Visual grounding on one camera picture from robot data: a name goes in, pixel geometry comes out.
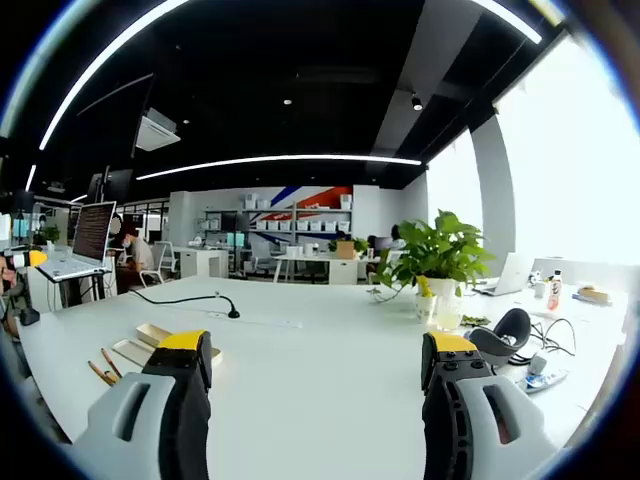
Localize ceiling air conditioner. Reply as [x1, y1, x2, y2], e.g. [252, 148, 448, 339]
[135, 108, 182, 152]

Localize shelf with white boxes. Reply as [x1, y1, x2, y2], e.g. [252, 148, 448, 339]
[203, 192, 354, 247]

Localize white office chair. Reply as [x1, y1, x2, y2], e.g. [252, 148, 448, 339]
[133, 268, 167, 290]

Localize black laptop stand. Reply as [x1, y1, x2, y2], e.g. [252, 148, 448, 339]
[48, 269, 109, 310]

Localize flat tan box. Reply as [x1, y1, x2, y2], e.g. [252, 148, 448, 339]
[573, 285, 614, 304]

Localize long ceiling light strip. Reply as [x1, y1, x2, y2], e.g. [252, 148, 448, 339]
[135, 154, 424, 182]

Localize white drawer cabinet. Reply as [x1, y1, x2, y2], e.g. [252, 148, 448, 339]
[172, 245, 231, 279]

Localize silver laptop on stand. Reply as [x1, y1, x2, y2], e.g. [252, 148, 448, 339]
[38, 201, 118, 281]

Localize red label bottle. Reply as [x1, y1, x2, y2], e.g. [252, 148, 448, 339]
[546, 269, 564, 312]

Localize grey black curved device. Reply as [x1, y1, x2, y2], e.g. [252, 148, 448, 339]
[468, 308, 533, 369]

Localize curved ceiling light strip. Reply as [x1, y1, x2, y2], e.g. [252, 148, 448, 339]
[38, 0, 192, 151]

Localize glass of pale drink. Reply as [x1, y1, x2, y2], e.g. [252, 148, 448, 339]
[437, 297, 464, 331]

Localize green plant in white pot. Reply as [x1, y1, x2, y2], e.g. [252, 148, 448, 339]
[367, 209, 496, 312]

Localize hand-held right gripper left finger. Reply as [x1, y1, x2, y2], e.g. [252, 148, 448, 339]
[64, 329, 214, 480]

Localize beige cutlery case lid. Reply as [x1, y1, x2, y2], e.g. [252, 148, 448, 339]
[112, 338, 161, 361]

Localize beige cutlery case base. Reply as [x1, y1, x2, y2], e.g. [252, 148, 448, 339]
[135, 323, 224, 367]

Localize white open laptop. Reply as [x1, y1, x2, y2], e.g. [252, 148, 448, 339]
[473, 252, 534, 297]

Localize short ceiling light strip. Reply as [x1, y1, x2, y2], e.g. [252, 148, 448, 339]
[469, 0, 544, 44]

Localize patterned glass cup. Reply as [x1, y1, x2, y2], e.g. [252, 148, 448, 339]
[414, 292, 438, 322]

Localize blue white tube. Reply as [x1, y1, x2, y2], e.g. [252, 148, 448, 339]
[516, 368, 572, 395]

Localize tangled black cables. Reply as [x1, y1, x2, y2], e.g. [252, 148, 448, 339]
[528, 318, 577, 357]

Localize black table cable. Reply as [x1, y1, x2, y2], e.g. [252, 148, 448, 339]
[128, 289, 241, 320]

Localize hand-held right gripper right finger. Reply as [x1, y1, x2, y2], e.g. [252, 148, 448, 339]
[422, 330, 561, 480]

